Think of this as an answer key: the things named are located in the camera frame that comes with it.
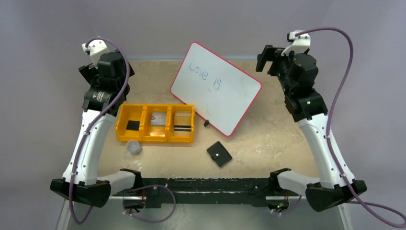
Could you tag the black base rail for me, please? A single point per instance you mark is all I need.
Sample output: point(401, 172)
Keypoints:
point(209, 191)

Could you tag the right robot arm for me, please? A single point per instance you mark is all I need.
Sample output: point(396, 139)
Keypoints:
point(296, 74)

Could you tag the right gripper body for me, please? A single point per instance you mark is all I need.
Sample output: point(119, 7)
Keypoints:
point(265, 58)

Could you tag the black card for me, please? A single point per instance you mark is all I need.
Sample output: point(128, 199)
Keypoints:
point(133, 125)

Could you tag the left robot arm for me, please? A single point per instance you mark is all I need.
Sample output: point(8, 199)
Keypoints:
point(80, 182)

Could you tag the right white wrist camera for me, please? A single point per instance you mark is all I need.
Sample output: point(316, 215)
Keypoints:
point(299, 43)

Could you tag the black leather card holder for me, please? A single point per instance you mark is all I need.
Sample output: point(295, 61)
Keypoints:
point(219, 154)

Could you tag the silver VIP card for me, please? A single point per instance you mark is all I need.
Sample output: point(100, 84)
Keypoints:
point(158, 119)

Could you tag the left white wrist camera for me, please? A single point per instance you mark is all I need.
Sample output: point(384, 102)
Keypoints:
point(95, 49)

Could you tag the gold striped card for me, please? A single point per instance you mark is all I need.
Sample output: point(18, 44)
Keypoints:
point(182, 121)

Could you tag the pink framed whiteboard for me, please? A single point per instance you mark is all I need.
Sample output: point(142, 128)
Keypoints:
point(220, 92)

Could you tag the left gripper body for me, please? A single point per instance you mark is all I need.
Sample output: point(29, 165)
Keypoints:
point(91, 74)

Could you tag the left yellow bin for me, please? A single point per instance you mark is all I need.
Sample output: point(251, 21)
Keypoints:
point(136, 112)

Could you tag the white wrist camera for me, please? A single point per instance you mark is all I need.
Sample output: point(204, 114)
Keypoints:
point(95, 49)
point(299, 43)

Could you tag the middle yellow bin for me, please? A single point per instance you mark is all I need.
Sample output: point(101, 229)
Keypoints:
point(155, 133)

